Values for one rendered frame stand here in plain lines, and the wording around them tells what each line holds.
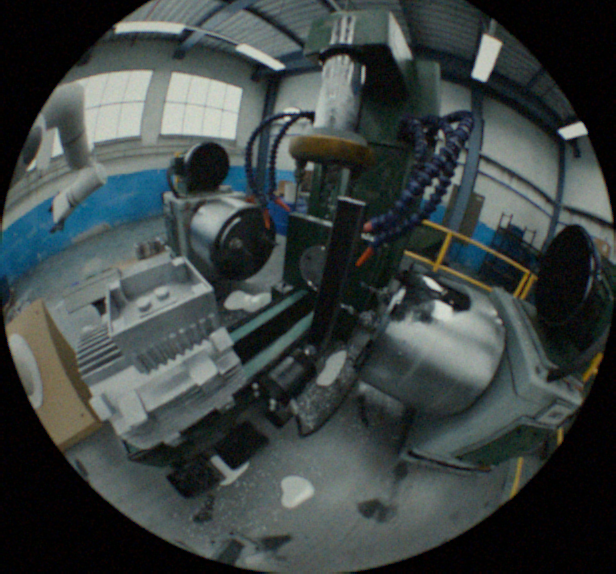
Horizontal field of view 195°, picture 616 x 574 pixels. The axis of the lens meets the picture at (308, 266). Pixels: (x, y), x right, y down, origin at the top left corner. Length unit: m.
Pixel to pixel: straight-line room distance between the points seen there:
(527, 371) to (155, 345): 0.43
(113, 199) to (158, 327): 5.52
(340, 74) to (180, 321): 0.45
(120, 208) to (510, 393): 5.94
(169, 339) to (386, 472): 0.50
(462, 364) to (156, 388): 0.37
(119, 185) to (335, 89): 5.51
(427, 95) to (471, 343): 0.56
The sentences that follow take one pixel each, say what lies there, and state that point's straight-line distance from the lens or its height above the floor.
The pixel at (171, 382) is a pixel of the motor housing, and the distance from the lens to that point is 0.24.
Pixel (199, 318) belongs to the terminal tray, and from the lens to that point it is 0.22.
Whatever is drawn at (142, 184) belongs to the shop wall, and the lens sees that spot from 5.75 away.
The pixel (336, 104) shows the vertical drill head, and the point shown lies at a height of 1.41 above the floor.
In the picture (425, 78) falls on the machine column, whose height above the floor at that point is 1.63.
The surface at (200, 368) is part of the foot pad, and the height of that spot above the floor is 1.08.
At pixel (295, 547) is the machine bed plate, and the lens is 0.52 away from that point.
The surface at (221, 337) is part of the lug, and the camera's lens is 0.23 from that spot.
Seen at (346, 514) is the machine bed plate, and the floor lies 0.80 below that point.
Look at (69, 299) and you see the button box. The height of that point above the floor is 1.06.
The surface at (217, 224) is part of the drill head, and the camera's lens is 0.49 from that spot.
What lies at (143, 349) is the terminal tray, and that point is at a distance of 0.22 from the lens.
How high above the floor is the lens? 1.27
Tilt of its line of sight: 29 degrees down
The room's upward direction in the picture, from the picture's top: 10 degrees clockwise
